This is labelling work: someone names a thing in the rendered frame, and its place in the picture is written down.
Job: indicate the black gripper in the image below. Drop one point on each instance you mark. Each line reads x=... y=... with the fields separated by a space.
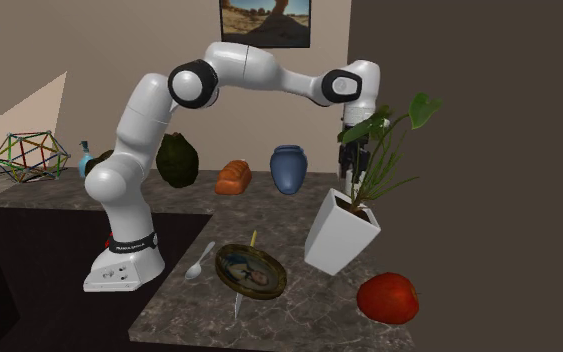
x=348 y=157

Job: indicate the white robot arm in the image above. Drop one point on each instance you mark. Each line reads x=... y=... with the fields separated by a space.
x=139 y=122

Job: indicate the blue ceramic vase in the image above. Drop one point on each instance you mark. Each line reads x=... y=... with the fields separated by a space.
x=288 y=169

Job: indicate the green plant in white pot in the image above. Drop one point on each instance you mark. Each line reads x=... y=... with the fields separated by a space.
x=337 y=236

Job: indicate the orange-brown bread loaf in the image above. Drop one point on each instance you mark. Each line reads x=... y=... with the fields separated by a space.
x=233 y=178

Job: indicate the red apple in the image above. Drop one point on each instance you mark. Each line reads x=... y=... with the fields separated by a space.
x=387 y=298

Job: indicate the oval gold-framed portrait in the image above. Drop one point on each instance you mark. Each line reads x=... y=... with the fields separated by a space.
x=250 y=272

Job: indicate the large dark green rough ovoid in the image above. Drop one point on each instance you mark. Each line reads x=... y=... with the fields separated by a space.
x=177 y=161

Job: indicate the silver spoon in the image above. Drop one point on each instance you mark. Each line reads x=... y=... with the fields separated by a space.
x=194 y=270

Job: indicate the small dark green ovoid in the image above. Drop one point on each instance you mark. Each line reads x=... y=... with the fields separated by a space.
x=99 y=160

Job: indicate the teal glass bottle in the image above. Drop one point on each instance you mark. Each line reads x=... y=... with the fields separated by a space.
x=85 y=160

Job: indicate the colourful rod polyhedron ball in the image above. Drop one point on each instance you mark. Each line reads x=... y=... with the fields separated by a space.
x=19 y=142

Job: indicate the dark robot stand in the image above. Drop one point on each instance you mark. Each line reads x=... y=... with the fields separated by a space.
x=56 y=312

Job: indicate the framed desert wall picture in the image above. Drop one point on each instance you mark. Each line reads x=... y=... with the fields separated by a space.
x=265 y=24

